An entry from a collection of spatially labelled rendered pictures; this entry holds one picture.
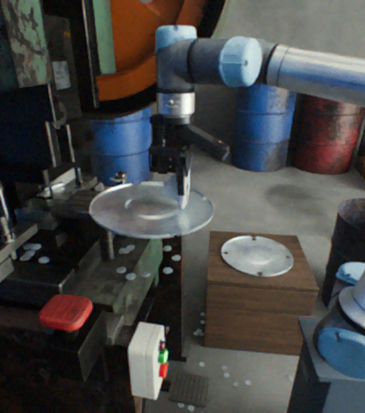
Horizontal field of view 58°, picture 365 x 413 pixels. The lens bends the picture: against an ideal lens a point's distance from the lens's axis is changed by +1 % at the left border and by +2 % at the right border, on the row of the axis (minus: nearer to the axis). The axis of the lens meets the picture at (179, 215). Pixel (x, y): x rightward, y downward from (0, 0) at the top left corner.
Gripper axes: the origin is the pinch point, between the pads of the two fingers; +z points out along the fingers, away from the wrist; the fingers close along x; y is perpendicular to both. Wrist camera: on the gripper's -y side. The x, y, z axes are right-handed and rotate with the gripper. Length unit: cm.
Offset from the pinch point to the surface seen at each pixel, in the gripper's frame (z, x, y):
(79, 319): 3.7, 34.8, 8.8
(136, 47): -32, -36, 22
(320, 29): -49, -330, -71
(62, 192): 1.6, -4.1, 33.5
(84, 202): 1.1, 1.8, 24.3
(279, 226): 80, -146, -40
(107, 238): 8.4, 4.9, 17.8
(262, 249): 44, -55, -23
